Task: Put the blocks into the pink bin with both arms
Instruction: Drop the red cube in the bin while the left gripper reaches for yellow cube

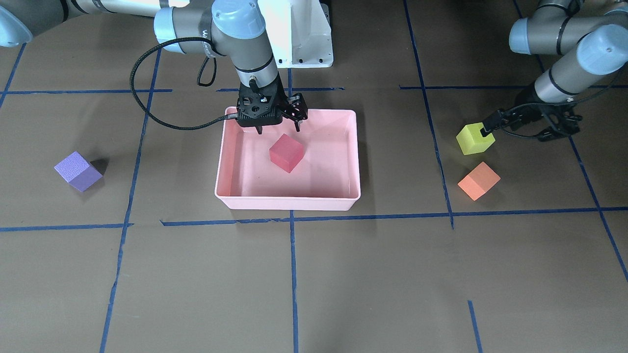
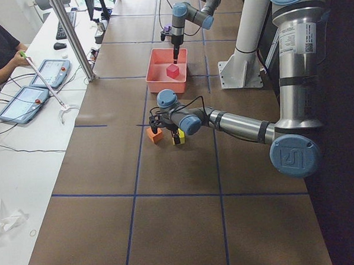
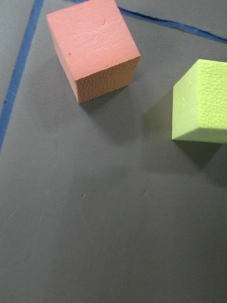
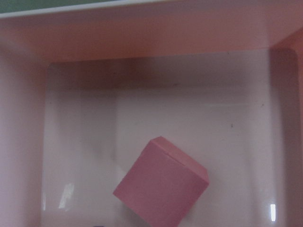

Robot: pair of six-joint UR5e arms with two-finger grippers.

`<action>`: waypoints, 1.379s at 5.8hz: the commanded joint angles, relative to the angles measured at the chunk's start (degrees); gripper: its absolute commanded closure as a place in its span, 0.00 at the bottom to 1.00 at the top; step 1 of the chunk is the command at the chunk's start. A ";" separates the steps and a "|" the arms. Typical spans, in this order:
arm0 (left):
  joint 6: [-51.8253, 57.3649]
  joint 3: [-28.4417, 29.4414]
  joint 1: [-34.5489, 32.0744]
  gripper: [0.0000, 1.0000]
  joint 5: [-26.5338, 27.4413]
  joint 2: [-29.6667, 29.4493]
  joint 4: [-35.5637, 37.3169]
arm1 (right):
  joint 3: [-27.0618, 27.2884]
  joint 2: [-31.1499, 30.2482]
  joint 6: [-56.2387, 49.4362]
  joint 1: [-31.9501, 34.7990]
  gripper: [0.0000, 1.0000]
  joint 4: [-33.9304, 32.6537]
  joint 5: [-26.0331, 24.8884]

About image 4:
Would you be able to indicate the red foam block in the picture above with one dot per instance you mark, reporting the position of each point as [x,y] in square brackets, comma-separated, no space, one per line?
[163,184]

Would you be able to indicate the pink plastic bin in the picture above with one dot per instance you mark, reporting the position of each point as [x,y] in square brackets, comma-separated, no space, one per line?
[83,89]

